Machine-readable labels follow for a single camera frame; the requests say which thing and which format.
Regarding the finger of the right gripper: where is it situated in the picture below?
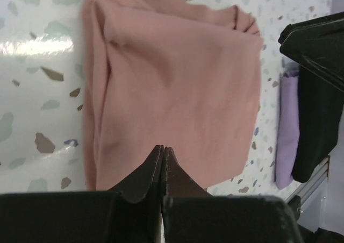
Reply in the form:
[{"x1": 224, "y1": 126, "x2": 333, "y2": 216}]
[{"x1": 278, "y1": 12, "x2": 344, "y2": 90}]

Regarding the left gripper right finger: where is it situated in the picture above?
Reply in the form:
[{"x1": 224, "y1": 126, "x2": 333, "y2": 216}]
[{"x1": 162, "y1": 147, "x2": 303, "y2": 242}]

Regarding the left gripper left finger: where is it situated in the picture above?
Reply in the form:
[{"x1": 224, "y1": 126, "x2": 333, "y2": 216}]
[{"x1": 1, "y1": 145, "x2": 164, "y2": 242}]

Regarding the pink t shirt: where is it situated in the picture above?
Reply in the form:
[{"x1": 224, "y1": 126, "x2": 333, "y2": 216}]
[{"x1": 83, "y1": 0, "x2": 263, "y2": 190}]

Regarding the black folded t shirt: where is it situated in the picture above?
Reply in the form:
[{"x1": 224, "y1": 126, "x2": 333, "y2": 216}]
[{"x1": 292, "y1": 66, "x2": 343, "y2": 183}]

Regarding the lavender folded t shirt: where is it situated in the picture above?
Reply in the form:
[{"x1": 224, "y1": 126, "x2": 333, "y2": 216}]
[{"x1": 275, "y1": 69, "x2": 299, "y2": 190}]

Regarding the aluminium frame rail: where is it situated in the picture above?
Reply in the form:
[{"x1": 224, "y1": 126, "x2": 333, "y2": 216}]
[{"x1": 284, "y1": 156, "x2": 331, "y2": 233}]

